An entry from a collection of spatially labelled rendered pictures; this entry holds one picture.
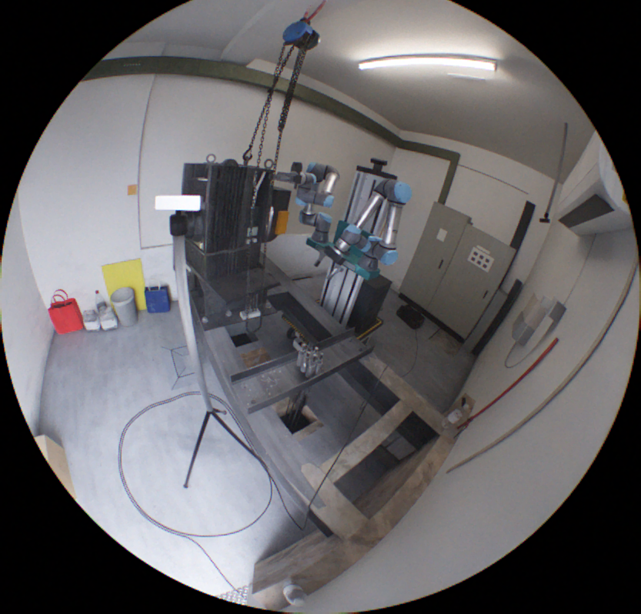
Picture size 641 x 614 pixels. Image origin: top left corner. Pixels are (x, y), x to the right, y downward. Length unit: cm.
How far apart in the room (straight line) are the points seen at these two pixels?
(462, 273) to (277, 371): 286
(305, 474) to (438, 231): 330
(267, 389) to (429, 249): 304
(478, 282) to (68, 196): 486
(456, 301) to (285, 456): 307
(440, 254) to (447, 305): 79
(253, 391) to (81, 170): 240
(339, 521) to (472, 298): 310
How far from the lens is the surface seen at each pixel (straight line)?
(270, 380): 120
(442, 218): 349
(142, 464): 186
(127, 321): 267
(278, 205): 148
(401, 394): 141
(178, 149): 247
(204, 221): 132
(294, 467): 103
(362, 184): 181
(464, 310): 350
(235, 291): 137
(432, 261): 353
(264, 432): 106
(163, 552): 181
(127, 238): 255
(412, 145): 412
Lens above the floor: 165
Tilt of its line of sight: 31 degrees down
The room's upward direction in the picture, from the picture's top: 15 degrees clockwise
